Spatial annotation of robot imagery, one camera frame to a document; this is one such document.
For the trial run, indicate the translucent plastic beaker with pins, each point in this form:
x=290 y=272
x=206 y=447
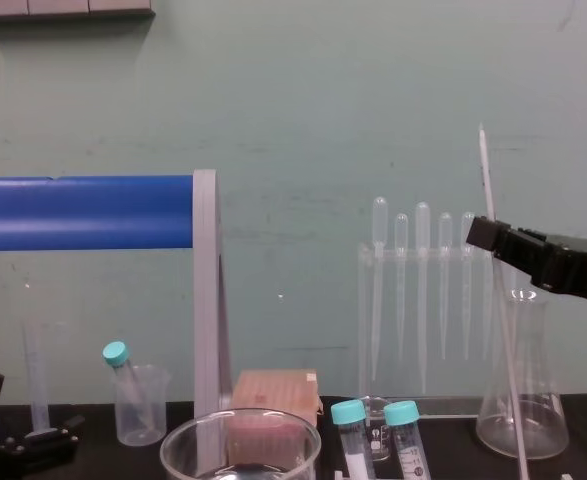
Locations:
x=153 y=415

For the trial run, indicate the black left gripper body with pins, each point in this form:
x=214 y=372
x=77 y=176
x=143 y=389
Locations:
x=18 y=462

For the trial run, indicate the clear plastic measuring cylinder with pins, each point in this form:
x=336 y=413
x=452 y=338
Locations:
x=39 y=380

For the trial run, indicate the teal capped centrifuge tube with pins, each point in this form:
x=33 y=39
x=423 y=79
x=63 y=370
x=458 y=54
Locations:
x=348 y=414
x=115 y=354
x=402 y=415

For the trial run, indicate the small glass beaker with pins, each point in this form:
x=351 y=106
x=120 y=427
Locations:
x=377 y=440

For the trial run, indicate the clear acrylic pipette rack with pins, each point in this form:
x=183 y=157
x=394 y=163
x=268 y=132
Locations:
x=368 y=320

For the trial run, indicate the pink pipette tip box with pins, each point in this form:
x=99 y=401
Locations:
x=278 y=395

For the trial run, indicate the wall shelf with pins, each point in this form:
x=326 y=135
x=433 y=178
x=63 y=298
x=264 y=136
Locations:
x=63 y=7

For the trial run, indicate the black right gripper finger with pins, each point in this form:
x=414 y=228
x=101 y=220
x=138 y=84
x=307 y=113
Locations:
x=493 y=239

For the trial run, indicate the grey upright stand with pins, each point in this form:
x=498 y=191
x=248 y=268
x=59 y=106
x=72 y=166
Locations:
x=207 y=300

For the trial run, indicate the large glass beaker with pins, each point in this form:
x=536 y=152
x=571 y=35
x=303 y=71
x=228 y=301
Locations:
x=173 y=450

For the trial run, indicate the white thermometer rod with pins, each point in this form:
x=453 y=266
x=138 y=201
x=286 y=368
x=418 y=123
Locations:
x=486 y=175

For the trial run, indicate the glass conical flask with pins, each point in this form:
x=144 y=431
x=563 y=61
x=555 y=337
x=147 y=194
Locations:
x=548 y=420

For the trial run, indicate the blue horizontal tube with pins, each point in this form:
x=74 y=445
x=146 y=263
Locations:
x=83 y=212

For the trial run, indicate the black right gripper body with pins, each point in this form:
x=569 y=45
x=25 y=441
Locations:
x=583 y=270

